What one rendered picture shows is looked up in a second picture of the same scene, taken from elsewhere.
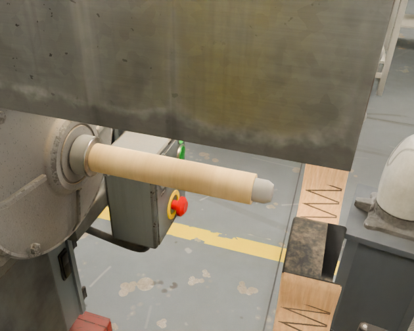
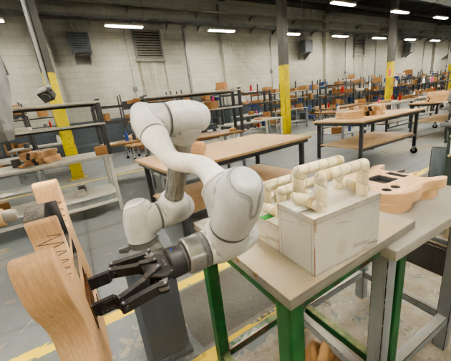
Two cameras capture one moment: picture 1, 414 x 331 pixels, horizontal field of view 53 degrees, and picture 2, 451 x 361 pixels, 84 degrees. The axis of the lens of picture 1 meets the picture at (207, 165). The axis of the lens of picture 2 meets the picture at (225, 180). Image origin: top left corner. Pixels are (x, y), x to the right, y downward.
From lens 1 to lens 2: 28 cm
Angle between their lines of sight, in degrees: 44
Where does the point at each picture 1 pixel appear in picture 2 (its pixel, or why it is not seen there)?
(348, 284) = not seen: hidden behind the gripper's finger
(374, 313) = (160, 301)
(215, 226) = (41, 340)
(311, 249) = (37, 210)
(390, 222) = (139, 248)
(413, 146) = (129, 206)
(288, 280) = (28, 225)
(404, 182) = (134, 225)
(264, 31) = not seen: outside the picture
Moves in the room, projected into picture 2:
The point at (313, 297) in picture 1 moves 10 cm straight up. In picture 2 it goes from (47, 228) to (26, 168)
